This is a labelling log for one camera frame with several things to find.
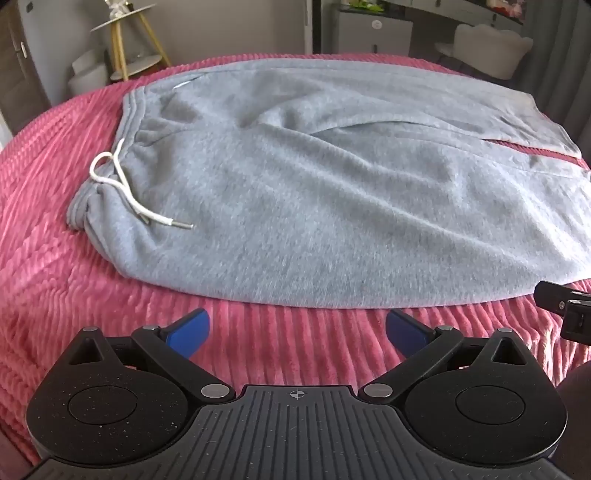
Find brown door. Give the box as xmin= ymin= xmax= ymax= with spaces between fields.
xmin=0 ymin=0 xmax=49 ymax=121

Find grey drawstring sweat pants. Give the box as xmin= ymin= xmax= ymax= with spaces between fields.
xmin=67 ymin=56 xmax=591 ymax=309

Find white low cabinet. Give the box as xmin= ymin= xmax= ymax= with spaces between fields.
xmin=330 ymin=9 xmax=414 ymax=59

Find white door frame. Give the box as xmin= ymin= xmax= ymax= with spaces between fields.
xmin=302 ymin=0 xmax=324 ymax=55

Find white round bin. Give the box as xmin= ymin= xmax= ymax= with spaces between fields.
xmin=68 ymin=48 xmax=112 ymax=97

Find white shell-back chair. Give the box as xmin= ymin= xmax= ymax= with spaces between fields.
xmin=434 ymin=23 xmax=534 ymax=88

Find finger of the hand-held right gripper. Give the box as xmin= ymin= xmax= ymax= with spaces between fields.
xmin=536 ymin=281 xmax=591 ymax=345

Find white figurine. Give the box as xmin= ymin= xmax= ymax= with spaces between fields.
xmin=104 ymin=0 xmax=134 ymax=20

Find pink ribbed blanket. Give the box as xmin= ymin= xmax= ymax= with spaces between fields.
xmin=0 ymin=52 xmax=591 ymax=467

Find grey curtain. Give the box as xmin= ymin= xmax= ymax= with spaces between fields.
xmin=519 ymin=0 xmax=591 ymax=144

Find side table with yellow legs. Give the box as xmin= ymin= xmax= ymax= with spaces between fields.
xmin=90 ymin=4 xmax=172 ymax=83

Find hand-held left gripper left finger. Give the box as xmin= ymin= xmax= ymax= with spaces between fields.
xmin=69 ymin=308 xmax=234 ymax=403

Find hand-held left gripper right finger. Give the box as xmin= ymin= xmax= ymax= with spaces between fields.
xmin=362 ymin=309 xmax=527 ymax=402

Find white vanity desk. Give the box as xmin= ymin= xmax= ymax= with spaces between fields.
xmin=383 ymin=0 xmax=527 ymax=29

